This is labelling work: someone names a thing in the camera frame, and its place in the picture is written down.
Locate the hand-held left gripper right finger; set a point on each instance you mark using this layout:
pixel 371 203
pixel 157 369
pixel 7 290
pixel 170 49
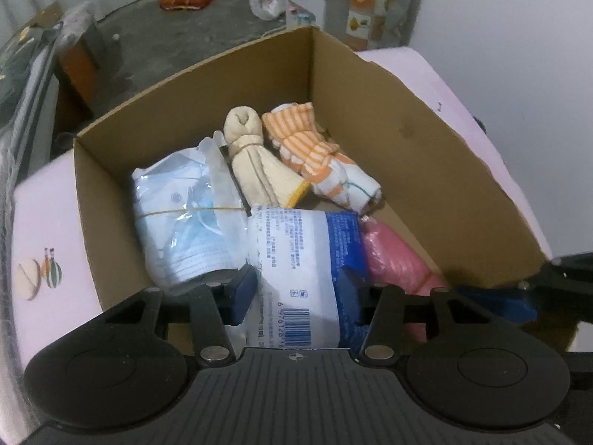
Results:
pixel 348 294

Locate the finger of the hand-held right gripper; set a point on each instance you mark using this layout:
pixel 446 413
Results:
pixel 505 303

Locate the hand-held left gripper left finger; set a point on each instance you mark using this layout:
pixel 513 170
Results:
pixel 243 289

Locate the white and blue packet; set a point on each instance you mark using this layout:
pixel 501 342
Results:
pixel 296 259

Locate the pink plastic bag roll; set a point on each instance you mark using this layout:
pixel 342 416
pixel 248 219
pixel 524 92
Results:
pixel 394 250

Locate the pack of blue face masks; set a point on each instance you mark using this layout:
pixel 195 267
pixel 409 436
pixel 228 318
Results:
pixel 176 204

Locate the cream glove bundle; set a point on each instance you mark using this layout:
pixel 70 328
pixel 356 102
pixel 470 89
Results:
pixel 250 157

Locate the orange striped towel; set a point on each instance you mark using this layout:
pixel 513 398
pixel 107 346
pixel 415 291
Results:
pixel 305 148

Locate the black round object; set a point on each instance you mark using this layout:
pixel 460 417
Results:
pixel 481 124

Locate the brown wooden cabinet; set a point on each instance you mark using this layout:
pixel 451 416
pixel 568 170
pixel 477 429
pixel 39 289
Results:
pixel 76 69

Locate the grey striped bedding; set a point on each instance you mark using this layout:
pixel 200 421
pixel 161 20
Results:
pixel 23 102

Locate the white water dispenser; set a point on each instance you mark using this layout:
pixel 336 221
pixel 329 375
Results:
pixel 324 4

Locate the white plastic bag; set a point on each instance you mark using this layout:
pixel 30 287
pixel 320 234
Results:
pixel 267 0

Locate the rolled tile-printed mat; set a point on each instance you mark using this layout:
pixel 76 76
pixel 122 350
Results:
pixel 380 0

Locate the small cardboard box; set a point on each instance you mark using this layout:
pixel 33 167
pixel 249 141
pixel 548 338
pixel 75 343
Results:
pixel 39 21

